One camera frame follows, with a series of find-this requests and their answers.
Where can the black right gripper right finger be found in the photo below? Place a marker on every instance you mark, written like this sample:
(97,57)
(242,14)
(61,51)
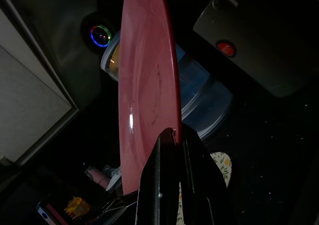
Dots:
(202,185)

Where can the grey thermos jug red label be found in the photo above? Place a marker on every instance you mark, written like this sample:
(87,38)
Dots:
(261,60)

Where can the white panel grey frame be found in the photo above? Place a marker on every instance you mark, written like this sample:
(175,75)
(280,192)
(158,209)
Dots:
(25,98)

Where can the floral rimmed plate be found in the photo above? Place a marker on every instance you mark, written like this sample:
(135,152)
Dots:
(223,165)

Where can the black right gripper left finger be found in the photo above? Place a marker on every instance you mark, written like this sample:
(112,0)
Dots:
(155,185)

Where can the pink plate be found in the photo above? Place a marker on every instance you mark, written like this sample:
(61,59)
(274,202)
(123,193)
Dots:
(144,85)

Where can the clear plastic container stack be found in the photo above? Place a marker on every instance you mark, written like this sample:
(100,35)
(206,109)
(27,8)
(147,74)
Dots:
(204,103)

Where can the yellow crumpled item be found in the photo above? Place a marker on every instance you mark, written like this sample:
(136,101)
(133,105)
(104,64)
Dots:
(76,206)

